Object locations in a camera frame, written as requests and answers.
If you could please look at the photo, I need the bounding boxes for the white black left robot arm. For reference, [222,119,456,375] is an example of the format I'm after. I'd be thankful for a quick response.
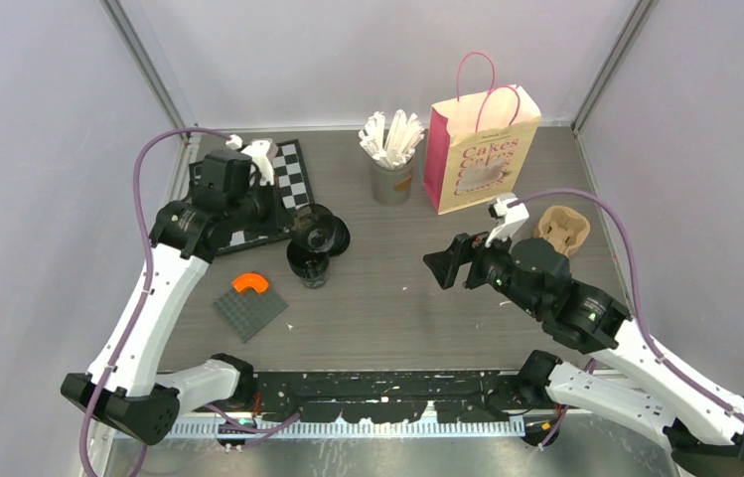
[61,140,285,445]

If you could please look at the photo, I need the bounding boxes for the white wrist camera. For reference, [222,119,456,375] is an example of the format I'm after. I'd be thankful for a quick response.
[485,193,529,247]
[225,134,278,186]

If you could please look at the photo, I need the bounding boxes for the black cup stack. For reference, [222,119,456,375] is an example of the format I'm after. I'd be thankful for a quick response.
[286,241,330,289]

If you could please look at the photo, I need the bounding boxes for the pink cakes paper bag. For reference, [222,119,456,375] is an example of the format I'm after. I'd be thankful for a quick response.
[423,82,541,215]

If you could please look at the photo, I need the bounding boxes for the black lid stack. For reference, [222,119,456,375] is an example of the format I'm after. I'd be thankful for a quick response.
[290,204,351,257]

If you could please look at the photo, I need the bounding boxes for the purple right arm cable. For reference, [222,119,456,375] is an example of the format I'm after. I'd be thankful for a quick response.
[515,188,744,461]

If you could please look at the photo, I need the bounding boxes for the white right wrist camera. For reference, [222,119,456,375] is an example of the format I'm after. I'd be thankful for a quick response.
[485,193,529,247]

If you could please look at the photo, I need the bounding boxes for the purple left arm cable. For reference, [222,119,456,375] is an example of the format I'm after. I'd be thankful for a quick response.
[78,127,300,477]

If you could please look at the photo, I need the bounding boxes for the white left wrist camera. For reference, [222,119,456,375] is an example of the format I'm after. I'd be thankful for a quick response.
[225,134,278,186]

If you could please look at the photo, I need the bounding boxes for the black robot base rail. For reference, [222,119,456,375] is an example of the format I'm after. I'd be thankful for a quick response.
[190,368,583,426]

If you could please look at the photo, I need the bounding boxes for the black white chessboard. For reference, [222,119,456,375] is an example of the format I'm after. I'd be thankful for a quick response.
[179,141,314,255]

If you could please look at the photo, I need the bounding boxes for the grey studded baseplate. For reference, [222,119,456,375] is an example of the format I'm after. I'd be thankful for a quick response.
[213,289,288,343]

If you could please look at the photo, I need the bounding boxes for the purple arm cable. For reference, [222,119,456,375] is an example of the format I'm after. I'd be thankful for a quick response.
[78,127,300,477]
[515,188,744,461]

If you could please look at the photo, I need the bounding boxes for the grey holder cup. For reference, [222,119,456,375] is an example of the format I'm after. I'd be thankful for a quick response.
[371,161,413,206]

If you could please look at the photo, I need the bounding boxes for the white wrapped stirrers bundle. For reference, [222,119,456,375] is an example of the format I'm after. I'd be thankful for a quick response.
[358,109,425,171]

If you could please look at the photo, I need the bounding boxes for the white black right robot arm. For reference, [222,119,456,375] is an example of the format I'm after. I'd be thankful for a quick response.
[423,234,744,476]

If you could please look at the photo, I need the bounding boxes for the orange curved pipe piece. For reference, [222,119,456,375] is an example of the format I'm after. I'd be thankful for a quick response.
[231,272,271,294]

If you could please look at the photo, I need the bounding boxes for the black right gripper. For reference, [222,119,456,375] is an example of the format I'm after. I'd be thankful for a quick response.
[423,220,543,317]

